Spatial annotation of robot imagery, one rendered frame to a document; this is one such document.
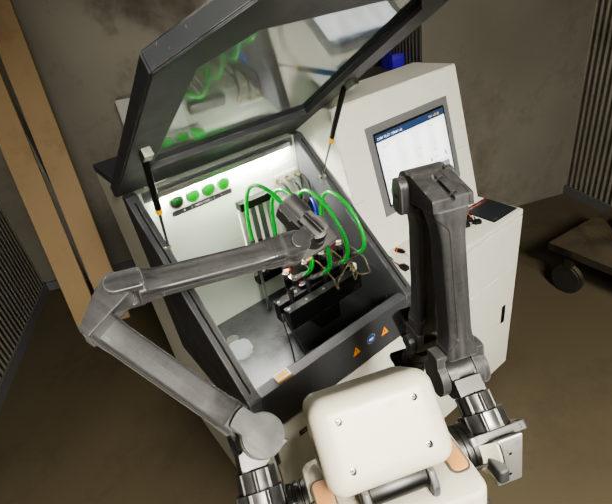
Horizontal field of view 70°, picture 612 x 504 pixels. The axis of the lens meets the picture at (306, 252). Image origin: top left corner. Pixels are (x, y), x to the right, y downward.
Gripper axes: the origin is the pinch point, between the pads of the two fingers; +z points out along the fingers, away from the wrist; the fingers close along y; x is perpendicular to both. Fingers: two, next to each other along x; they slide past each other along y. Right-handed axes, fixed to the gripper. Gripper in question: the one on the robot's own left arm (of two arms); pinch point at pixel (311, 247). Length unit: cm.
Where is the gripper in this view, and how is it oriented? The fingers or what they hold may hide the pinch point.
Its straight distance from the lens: 120.4
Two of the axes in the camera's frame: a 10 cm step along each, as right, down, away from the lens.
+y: -8.1, 5.6, -1.8
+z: -0.5, 2.4, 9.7
